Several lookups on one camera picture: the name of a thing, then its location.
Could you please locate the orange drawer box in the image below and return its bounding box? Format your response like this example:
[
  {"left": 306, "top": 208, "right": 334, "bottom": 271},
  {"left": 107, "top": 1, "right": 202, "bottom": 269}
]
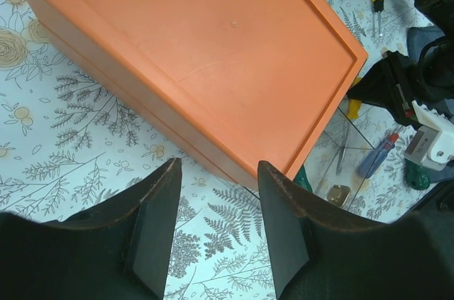
[{"left": 27, "top": 0, "right": 367, "bottom": 188}]

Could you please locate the blue grey folded cloth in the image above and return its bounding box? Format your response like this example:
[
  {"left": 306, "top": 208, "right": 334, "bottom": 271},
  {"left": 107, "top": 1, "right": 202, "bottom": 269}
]
[{"left": 407, "top": 26, "right": 453, "bottom": 184}]

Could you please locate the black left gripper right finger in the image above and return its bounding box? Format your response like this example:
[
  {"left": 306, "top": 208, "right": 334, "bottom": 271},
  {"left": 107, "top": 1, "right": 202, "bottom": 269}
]
[{"left": 258, "top": 161, "right": 453, "bottom": 299}]

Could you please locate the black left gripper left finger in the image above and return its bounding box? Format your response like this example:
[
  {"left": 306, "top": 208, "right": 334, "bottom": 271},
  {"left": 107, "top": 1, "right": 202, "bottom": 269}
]
[{"left": 1, "top": 158, "right": 182, "bottom": 299}]

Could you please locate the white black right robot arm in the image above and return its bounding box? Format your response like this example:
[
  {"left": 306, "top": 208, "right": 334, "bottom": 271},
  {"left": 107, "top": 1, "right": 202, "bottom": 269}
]
[{"left": 347, "top": 0, "right": 453, "bottom": 129}]

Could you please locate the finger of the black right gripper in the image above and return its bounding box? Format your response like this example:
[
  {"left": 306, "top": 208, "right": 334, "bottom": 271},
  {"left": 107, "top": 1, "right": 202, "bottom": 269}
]
[{"left": 347, "top": 62, "right": 393, "bottom": 110}]

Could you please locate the blue red handled screwdriver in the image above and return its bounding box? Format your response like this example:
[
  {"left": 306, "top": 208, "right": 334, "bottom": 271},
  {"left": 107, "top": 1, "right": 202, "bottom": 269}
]
[{"left": 356, "top": 133, "right": 399, "bottom": 179}]

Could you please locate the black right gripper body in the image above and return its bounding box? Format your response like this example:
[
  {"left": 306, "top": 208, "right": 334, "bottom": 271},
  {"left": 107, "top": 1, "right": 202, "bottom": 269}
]
[{"left": 386, "top": 39, "right": 453, "bottom": 126}]

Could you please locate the floral patterned table mat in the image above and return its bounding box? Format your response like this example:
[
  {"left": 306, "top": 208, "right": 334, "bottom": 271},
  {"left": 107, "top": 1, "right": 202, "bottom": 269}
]
[{"left": 1, "top": 0, "right": 434, "bottom": 299}]

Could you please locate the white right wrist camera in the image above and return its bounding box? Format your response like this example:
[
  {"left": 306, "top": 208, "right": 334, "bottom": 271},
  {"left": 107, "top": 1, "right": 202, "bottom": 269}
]
[{"left": 404, "top": 101, "right": 453, "bottom": 171}]

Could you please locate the clear plastic drawer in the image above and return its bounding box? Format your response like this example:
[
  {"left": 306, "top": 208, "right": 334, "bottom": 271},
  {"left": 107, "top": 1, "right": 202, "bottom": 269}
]
[{"left": 244, "top": 101, "right": 402, "bottom": 216}]

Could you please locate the green handled screwdriver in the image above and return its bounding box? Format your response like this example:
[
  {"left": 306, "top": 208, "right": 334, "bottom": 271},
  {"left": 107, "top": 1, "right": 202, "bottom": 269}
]
[{"left": 294, "top": 166, "right": 313, "bottom": 193}]

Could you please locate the stubby green screwdriver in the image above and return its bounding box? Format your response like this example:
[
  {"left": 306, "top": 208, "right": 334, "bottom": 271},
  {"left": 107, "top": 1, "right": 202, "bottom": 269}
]
[{"left": 405, "top": 160, "right": 431, "bottom": 191}]

